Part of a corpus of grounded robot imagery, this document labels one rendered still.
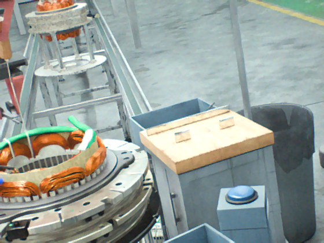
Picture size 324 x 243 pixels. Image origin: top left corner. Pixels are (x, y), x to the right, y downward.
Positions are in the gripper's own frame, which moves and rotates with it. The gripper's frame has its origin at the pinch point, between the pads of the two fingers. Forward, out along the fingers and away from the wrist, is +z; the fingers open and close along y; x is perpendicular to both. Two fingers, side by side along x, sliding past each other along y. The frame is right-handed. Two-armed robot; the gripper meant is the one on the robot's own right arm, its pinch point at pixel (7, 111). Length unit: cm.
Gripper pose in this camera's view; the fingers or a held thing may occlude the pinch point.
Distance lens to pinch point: 109.8
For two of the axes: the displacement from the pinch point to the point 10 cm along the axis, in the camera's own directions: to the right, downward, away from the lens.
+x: 4.9, 2.5, -8.4
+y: -8.6, 3.2, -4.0
